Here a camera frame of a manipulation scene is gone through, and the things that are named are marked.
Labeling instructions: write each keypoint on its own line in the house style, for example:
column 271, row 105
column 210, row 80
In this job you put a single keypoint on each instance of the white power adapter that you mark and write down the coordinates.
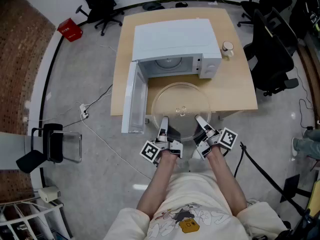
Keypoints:
column 48, row 194

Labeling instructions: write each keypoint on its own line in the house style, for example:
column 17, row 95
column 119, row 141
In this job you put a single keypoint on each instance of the white mug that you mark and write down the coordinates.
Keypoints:
column 228, row 48

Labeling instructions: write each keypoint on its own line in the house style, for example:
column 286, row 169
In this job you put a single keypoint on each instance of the white microwave oven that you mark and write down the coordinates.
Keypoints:
column 172, row 37

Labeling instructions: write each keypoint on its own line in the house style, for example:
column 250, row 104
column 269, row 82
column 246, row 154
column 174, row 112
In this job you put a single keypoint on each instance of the black round floor object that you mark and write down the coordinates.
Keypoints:
column 153, row 6

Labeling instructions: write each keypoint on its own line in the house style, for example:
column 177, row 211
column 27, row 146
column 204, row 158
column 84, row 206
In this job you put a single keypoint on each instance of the person's left forearm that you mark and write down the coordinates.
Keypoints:
column 157, row 184

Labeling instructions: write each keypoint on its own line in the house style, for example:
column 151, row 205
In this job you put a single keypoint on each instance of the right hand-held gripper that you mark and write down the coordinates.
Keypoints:
column 227, row 138

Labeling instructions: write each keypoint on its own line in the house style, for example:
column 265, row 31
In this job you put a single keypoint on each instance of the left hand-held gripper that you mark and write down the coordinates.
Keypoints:
column 150, row 151

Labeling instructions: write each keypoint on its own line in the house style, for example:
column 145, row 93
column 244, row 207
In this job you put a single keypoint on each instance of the white power strip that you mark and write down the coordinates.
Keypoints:
column 83, row 110

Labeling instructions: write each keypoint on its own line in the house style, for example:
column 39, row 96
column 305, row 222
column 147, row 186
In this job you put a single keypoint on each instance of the red box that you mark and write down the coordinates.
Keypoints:
column 70, row 30

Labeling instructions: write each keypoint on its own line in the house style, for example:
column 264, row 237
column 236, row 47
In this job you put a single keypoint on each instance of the person's right forearm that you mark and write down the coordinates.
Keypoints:
column 225, row 179

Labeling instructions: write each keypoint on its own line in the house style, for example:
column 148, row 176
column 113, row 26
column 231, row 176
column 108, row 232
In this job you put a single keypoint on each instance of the yellow flat board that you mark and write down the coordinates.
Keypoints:
column 315, row 196

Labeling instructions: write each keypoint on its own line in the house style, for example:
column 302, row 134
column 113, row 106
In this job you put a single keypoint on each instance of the round glass turntable plate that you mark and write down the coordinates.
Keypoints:
column 181, row 101

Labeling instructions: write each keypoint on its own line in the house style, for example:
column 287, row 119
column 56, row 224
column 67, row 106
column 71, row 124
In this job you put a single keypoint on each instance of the black stand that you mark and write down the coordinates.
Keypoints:
column 270, row 177

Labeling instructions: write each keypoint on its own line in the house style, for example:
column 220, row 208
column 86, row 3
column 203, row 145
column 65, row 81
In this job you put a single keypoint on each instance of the person's light trousers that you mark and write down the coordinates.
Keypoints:
column 200, row 165

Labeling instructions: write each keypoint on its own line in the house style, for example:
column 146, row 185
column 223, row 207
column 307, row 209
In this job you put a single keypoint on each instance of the person's cream printed shirt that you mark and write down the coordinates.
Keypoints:
column 195, row 201

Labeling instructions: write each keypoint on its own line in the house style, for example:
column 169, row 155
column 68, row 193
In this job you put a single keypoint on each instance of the black metal-frame chair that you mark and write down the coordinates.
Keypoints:
column 52, row 144

